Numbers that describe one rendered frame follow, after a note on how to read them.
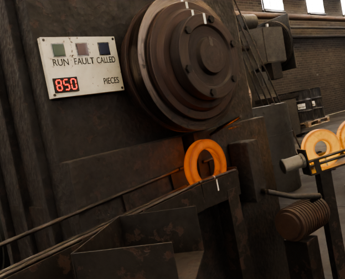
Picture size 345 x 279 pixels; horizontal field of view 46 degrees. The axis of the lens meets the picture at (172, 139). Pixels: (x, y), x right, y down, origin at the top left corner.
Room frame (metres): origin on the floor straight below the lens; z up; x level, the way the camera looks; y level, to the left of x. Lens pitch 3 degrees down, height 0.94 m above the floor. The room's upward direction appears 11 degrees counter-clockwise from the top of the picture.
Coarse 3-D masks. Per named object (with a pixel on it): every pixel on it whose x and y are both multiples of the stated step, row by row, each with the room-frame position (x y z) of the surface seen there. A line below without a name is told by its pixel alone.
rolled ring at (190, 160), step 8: (192, 144) 1.40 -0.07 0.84; (200, 144) 1.40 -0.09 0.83; (208, 144) 1.42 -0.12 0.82; (216, 144) 1.45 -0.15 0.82; (192, 152) 1.37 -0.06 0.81; (216, 152) 1.45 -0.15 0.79; (184, 160) 1.38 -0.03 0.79; (192, 160) 1.36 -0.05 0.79; (216, 160) 1.47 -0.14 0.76; (224, 160) 1.47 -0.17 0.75; (184, 168) 1.37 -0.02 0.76; (192, 168) 1.36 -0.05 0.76; (216, 168) 1.47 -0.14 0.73; (224, 168) 1.46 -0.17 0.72; (192, 176) 1.36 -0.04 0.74
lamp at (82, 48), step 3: (78, 45) 1.27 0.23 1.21; (81, 45) 1.27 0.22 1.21; (84, 45) 1.28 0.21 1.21; (78, 48) 1.26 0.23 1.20; (81, 48) 1.27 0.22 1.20; (84, 48) 1.28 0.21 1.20; (78, 51) 1.26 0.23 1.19; (81, 51) 1.27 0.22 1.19; (84, 51) 1.28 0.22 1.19; (87, 51) 1.28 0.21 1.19; (78, 54) 1.26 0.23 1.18; (81, 54) 1.27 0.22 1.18; (84, 54) 1.28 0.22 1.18; (87, 54) 1.28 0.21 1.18
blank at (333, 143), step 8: (312, 136) 1.62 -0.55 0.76; (320, 136) 1.62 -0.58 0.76; (328, 136) 1.62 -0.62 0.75; (336, 136) 1.63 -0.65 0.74; (304, 144) 1.61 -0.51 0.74; (312, 144) 1.61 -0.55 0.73; (328, 144) 1.63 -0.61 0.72; (336, 144) 1.63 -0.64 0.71; (312, 152) 1.61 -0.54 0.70; (328, 152) 1.63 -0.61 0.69; (320, 160) 1.62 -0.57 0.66; (336, 160) 1.62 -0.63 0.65
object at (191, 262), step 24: (120, 216) 1.02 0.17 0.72; (144, 216) 1.01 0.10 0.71; (168, 216) 0.99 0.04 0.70; (192, 216) 0.98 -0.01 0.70; (96, 240) 0.88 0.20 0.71; (120, 240) 1.00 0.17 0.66; (144, 240) 1.01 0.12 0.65; (168, 240) 1.00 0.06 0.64; (192, 240) 0.98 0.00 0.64; (96, 264) 0.76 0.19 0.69; (120, 264) 0.75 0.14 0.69; (144, 264) 0.74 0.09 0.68; (168, 264) 0.73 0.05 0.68; (192, 264) 0.91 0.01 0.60
